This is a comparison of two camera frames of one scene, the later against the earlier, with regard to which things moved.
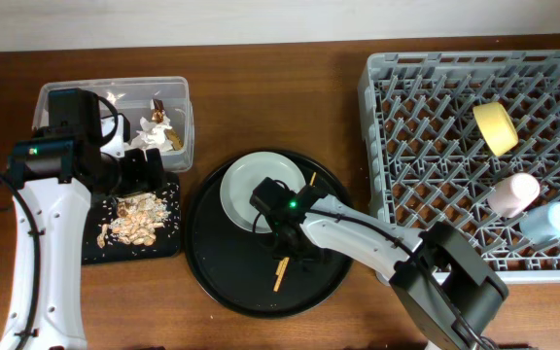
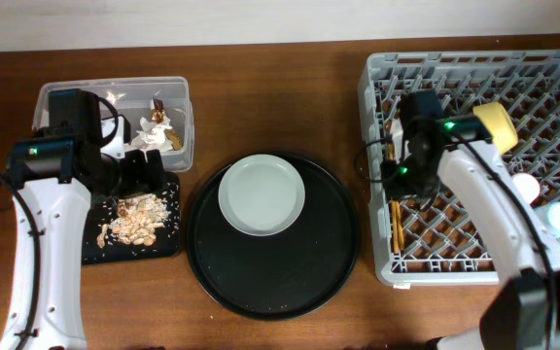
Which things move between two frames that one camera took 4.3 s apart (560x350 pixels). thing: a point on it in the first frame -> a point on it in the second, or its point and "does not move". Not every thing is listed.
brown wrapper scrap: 157,115 does not move
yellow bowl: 496,125 does not move
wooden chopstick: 285,261 -> 393,206
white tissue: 153,135 does not move
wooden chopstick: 282,270 -> 400,227
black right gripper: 280,247 -> 394,192
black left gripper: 140,181 does not move
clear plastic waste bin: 134,98 does not move
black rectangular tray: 167,237 does not move
